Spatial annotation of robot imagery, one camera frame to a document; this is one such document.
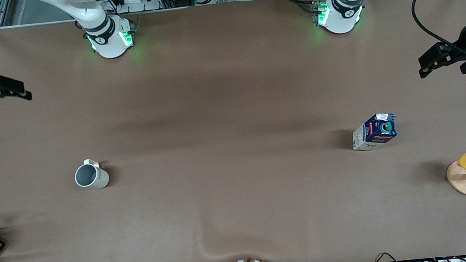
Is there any blue milk carton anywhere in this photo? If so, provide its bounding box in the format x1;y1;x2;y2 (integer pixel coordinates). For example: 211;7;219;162
350;111;400;153

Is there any brown table mat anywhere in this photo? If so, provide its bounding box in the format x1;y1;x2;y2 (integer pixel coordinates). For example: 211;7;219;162
0;0;466;262

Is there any beige ceramic mug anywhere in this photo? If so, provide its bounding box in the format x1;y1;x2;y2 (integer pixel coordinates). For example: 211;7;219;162
73;157;111;192

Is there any black base cable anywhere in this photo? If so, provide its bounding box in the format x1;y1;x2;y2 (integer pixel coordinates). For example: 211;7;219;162
278;0;321;19

